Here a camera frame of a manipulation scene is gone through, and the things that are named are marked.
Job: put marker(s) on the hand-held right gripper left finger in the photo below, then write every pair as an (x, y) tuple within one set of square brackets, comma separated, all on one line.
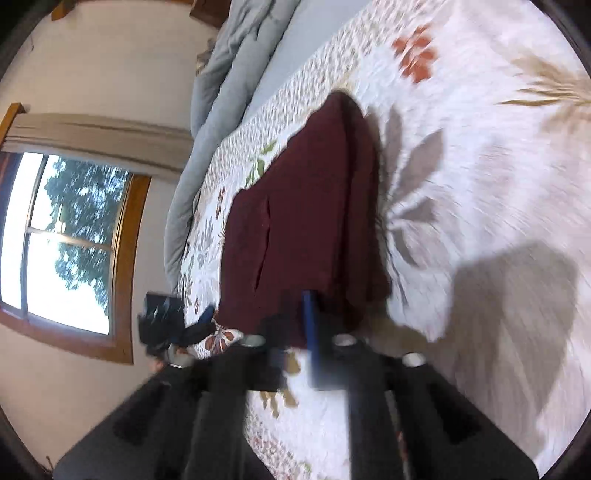
[(277, 355)]

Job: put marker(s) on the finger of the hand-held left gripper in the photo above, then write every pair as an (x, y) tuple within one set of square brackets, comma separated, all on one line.
[(201, 330)]

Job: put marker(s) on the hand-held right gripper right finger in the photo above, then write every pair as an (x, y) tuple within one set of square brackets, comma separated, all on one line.
[(312, 341)]

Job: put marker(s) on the maroon pants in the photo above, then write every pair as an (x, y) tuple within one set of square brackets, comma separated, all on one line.
[(300, 207)]

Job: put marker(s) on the wooden framed window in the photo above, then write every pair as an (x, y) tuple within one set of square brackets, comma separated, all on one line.
[(124, 277)]

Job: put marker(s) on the beige curtain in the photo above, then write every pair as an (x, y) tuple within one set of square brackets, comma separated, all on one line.
[(92, 134)]

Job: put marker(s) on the grey duvet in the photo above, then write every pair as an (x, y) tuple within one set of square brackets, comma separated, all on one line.
[(217, 92)]

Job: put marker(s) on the floral quilt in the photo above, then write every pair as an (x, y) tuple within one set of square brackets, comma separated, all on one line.
[(485, 161)]

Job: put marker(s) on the light blue bed sheet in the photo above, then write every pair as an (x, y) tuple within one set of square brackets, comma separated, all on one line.
[(304, 41)]

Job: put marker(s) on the dark wooden headboard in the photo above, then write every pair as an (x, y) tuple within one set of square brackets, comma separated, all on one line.
[(207, 9)]

